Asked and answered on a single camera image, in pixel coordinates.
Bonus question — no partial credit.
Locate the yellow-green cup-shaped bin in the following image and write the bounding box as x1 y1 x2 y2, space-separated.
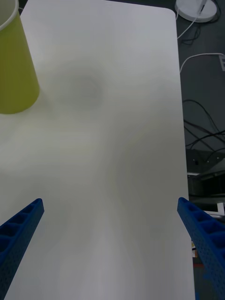
0 0 40 115

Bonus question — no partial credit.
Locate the black cable bundle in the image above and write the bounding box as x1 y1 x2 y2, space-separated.
182 99 225 151

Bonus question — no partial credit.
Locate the white stand cable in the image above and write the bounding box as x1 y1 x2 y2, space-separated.
175 7 200 40

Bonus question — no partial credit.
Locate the white curved cable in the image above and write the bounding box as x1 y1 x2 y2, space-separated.
180 52 225 74

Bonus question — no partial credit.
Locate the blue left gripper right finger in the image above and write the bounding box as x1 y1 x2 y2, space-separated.
176 196 225 300

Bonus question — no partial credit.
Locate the white round stand base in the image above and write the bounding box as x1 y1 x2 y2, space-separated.
174 0 218 23

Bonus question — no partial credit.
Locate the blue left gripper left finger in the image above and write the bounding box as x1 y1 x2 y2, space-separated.
0 198 45 300

